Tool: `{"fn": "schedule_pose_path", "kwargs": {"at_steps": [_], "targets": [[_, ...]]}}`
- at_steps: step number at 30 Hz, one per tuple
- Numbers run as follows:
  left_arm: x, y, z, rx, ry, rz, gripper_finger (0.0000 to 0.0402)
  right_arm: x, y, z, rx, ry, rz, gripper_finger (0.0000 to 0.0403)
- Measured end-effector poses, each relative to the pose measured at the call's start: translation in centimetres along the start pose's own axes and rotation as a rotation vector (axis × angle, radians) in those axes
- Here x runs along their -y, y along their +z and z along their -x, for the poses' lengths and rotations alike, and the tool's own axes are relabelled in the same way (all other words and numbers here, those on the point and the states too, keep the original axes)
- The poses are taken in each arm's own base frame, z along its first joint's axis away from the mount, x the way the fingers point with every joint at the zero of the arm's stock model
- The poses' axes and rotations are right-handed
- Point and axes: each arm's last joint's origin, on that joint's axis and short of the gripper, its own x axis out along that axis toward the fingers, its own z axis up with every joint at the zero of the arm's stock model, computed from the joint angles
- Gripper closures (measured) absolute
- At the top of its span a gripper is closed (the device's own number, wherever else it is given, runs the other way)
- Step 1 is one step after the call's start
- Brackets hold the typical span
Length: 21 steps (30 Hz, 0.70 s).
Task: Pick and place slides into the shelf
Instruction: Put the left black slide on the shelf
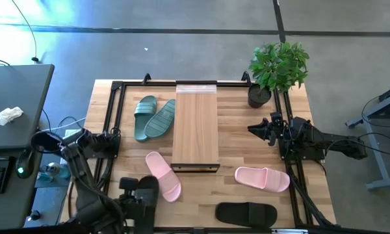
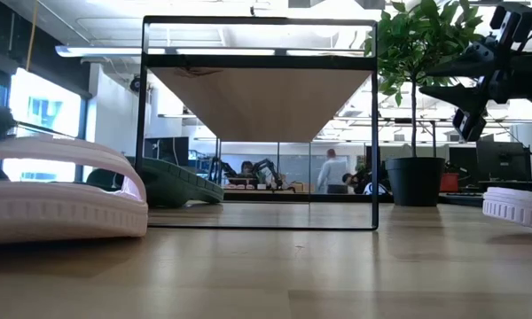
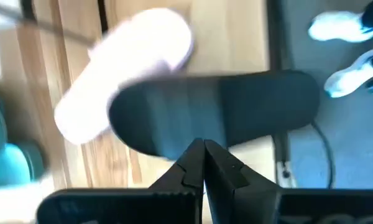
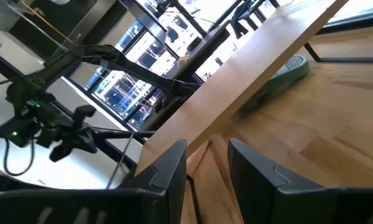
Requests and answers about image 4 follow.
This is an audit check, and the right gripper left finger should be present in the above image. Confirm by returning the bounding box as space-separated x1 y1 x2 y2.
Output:
0 139 188 224

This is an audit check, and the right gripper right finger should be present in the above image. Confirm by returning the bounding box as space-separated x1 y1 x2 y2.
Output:
228 138 373 224

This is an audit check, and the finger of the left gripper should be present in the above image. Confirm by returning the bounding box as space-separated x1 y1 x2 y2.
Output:
72 105 97 127
48 143 74 163

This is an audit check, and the green slide sandal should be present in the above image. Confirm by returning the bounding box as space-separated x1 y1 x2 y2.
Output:
241 54 311 111

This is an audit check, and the wooden shelf with black frame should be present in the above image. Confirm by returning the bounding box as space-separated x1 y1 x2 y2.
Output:
136 0 373 175

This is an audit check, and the crumpled white tissue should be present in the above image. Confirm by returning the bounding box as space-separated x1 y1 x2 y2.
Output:
177 55 192 68

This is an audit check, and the dark grey desk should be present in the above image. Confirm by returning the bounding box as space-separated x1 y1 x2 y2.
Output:
166 20 233 82

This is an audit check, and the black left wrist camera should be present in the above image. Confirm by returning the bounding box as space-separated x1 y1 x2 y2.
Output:
0 116 42 148

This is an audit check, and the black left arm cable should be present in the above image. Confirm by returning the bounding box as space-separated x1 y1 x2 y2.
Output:
0 79 35 177

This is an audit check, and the yellow cable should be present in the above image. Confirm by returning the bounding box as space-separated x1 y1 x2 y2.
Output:
18 0 75 45

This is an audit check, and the black chair frame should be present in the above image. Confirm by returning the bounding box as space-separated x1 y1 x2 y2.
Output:
229 0 282 40

